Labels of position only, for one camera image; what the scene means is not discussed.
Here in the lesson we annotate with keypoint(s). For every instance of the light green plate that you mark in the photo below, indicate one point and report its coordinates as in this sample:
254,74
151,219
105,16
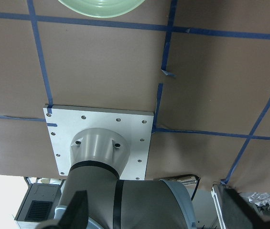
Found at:
102,8

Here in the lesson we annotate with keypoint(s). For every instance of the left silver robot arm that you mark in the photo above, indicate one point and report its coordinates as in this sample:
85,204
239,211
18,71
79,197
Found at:
95,196

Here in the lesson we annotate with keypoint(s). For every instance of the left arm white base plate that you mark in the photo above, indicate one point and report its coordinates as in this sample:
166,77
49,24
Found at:
96,124

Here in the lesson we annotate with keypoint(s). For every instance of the white crumpled paper bag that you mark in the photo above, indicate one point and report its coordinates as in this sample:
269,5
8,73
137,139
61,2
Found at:
260,200

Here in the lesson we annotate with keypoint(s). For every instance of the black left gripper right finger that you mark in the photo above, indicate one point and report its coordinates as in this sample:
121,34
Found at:
239,213

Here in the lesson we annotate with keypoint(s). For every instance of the grey control box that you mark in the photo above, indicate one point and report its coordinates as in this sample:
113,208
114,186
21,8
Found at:
39,202

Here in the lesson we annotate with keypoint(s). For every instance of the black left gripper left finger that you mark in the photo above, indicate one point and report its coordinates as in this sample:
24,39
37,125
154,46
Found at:
73,216

